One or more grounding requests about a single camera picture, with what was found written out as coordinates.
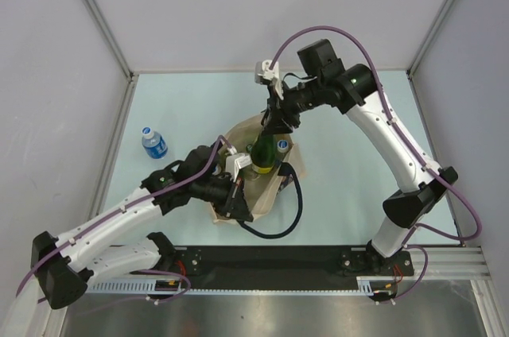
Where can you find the clear plastic water bottle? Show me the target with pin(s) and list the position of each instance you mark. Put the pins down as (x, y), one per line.
(216, 171)

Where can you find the aluminium frame rail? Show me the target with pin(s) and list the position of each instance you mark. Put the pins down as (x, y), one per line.
(447, 263)

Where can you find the beige canvas tote bag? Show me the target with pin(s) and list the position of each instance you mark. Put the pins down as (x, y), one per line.
(261, 189)

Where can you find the green glass bottle front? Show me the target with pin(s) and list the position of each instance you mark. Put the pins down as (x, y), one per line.
(263, 154)

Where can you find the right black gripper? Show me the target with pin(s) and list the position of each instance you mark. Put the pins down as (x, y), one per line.
(273, 122)

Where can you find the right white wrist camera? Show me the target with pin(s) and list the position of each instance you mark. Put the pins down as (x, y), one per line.
(268, 75)

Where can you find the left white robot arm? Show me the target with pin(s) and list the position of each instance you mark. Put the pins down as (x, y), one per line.
(66, 265)

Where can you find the blue label water bottle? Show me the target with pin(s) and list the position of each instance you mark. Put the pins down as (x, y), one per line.
(283, 146)

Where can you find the small blue-cap water bottle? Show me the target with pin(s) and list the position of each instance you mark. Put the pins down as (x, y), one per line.
(153, 143)

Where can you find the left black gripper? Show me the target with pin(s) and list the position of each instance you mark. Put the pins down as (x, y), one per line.
(235, 205)

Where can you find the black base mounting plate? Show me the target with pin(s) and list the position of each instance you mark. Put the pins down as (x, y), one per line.
(288, 263)

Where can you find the light blue cable duct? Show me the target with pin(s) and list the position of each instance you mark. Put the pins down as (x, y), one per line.
(165, 286)

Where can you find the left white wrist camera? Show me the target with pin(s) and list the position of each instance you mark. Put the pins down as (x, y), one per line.
(236, 161)

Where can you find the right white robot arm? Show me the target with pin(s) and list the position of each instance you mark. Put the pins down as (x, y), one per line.
(421, 181)

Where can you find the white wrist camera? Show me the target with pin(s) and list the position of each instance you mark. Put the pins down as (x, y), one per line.
(236, 161)
(268, 75)

